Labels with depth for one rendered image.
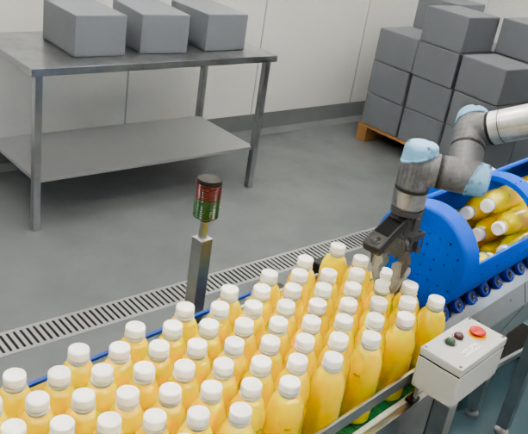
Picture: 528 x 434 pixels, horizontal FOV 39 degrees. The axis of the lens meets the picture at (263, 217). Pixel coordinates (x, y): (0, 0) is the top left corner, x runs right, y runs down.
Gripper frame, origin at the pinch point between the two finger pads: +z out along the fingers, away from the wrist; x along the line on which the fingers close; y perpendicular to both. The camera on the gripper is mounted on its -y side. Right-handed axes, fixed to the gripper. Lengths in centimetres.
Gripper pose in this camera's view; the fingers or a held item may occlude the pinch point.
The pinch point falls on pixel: (382, 285)
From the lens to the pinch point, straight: 176.7
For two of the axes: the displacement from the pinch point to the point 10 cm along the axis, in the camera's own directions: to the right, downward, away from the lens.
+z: -1.4, 8.9, 4.3
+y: 6.9, -2.2, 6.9
